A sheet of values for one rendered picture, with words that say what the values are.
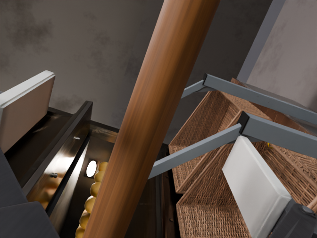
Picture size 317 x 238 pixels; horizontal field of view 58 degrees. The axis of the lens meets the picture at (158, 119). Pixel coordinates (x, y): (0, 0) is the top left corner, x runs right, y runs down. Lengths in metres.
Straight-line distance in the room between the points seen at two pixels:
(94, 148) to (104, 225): 1.69
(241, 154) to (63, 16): 3.11
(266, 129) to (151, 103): 0.50
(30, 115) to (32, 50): 3.24
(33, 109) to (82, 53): 3.08
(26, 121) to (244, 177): 0.13
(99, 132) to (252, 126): 1.33
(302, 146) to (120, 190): 0.55
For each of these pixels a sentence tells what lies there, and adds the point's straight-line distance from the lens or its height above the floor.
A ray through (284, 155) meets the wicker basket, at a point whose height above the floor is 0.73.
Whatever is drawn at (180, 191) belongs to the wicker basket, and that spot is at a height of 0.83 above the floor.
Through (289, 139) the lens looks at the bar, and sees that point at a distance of 0.68.
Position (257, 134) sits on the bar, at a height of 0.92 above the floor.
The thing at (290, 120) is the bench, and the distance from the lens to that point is 1.22.
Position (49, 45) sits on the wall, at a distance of 3.33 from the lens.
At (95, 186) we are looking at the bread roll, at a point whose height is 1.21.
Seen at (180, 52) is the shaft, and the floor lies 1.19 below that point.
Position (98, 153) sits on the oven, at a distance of 1.91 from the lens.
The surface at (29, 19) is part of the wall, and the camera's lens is 3.37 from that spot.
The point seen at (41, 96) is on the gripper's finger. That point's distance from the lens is 0.18.
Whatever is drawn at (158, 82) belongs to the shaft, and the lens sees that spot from 0.17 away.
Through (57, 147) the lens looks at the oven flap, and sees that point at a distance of 1.18.
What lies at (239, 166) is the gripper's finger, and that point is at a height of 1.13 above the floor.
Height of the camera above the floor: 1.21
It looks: 8 degrees down
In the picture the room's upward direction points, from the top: 72 degrees counter-clockwise
